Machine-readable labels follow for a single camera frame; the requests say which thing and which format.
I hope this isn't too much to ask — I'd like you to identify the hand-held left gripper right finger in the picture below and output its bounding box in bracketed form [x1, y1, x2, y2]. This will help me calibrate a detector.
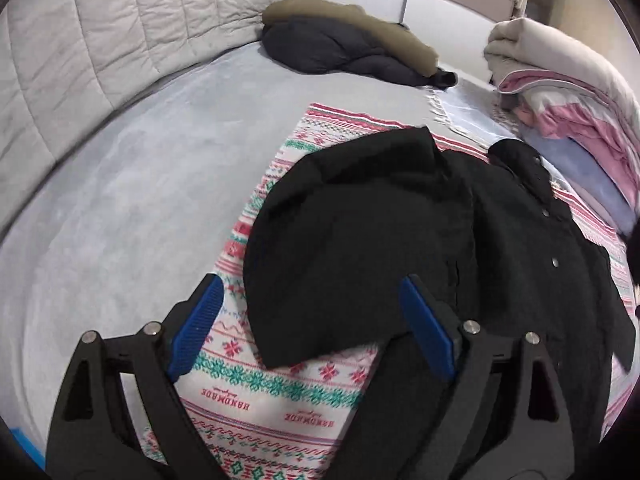
[399, 274, 577, 480]

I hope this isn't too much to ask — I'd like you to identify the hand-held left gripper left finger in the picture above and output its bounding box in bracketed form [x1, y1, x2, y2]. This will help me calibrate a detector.
[45, 275, 226, 480]

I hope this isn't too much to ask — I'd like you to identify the large black jacket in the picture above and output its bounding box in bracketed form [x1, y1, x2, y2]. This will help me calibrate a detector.
[242, 126, 637, 480]

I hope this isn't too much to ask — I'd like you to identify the olive and dark clothes pile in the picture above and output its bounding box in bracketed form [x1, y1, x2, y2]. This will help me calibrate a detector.
[261, 16, 458, 88]

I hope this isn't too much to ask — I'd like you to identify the patterned knit blanket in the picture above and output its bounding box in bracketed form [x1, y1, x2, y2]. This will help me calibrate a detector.
[140, 77, 640, 480]

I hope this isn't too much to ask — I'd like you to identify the grey bed sheet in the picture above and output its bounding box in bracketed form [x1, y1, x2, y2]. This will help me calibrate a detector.
[0, 40, 501, 456]

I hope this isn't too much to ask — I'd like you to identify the blue plastic object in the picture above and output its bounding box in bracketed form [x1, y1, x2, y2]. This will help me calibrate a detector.
[10, 427, 47, 463]

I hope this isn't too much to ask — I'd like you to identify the light blue folded blanket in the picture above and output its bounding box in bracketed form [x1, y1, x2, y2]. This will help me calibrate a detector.
[520, 130, 636, 236]

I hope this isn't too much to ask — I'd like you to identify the stack of folded blankets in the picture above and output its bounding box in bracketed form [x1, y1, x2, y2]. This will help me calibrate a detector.
[500, 71, 640, 211]

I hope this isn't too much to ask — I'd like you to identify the olive jacket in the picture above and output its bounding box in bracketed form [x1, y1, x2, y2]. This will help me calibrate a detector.
[262, 0, 441, 78]

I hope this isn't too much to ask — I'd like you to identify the stack of folded quilts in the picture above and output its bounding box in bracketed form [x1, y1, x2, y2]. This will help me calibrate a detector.
[483, 16, 640, 126]

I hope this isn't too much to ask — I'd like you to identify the grey quilted headboard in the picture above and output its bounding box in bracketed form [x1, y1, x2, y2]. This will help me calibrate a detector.
[0, 0, 313, 233]

